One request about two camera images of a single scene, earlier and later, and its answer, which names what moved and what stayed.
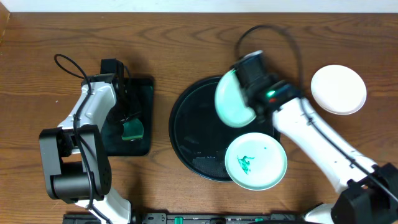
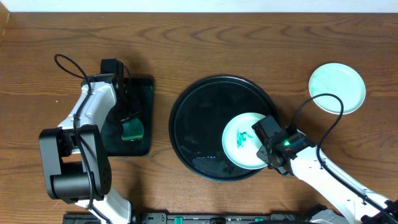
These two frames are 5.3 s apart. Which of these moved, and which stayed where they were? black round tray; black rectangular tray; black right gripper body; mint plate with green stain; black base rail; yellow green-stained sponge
Moved: black right gripper body; mint plate with green stain
Stayed: black round tray; black base rail; black rectangular tray; yellow green-stained sponge
